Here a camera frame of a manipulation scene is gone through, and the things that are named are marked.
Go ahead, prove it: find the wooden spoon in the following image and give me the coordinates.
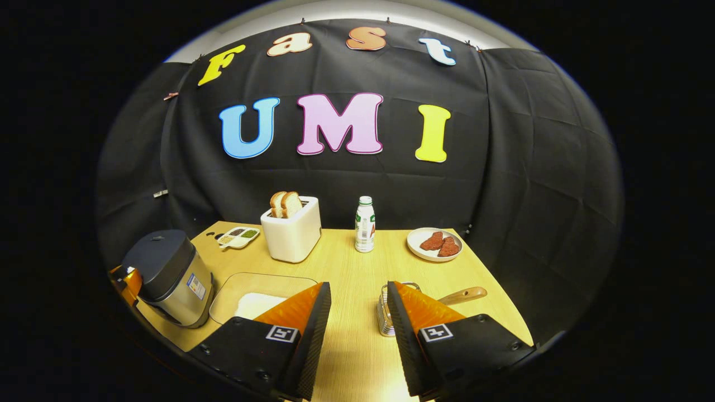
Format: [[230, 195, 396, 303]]
[[438, 286, 488, 306]]

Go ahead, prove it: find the white toaster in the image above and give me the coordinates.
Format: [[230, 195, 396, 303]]
[[260, 196, 322, 264]]

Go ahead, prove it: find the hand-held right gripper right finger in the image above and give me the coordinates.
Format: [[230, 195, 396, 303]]
[[387, 280, 536, 398]]

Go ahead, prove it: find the white round plate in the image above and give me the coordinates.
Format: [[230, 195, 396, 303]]
[[407, 227, 464, 262]]

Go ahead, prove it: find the clear plastic rice box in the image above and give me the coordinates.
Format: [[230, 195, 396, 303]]
[[209, 272, 319, 326]]

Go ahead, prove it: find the wire chopstick holder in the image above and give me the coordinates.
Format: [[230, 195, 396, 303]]
[[377, 282, 421, 337]]

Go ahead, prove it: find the white sectioned condiment dish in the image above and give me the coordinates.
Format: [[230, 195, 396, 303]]
[[215, 226, 261, 250]]

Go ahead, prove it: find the white milk bottle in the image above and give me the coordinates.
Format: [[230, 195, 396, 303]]
[[355, 195, 376, 253]]

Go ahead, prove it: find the dark grey rice cooker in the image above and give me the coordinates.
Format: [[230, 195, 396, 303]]
[[121, 229, 215, 328]]

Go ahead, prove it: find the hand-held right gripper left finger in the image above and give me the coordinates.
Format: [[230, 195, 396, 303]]
[[187, 281, 332, 401]]

